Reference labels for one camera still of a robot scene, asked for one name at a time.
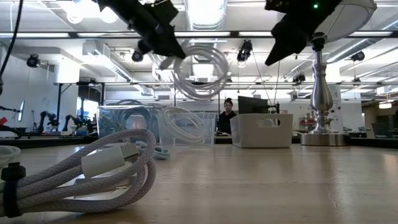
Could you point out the tall clear plastic bin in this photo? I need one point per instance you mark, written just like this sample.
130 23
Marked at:
105 119

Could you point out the black hanging spotlight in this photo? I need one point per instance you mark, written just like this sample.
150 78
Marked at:
357 56
137 56
244 49
298 77
32 60

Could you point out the white plastic bin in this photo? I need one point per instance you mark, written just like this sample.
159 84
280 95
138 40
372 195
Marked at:
261 137

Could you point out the black background rig frame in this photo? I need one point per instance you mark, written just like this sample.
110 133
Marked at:
59 105

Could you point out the black background robot arm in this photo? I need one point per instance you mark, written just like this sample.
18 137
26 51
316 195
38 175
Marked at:
46 119
74 119

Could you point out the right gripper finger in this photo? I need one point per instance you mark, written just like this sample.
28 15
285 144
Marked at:
287 43

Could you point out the person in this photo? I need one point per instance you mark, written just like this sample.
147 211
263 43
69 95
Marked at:
226 119

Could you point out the silver lamp with white shade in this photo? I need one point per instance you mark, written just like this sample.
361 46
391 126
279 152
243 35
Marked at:
321 93

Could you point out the black computer monitor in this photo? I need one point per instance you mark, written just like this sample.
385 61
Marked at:
252 105

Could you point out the short clear plastic bin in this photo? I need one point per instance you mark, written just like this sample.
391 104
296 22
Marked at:
208 133

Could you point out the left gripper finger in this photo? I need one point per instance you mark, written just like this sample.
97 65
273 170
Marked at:
171 48

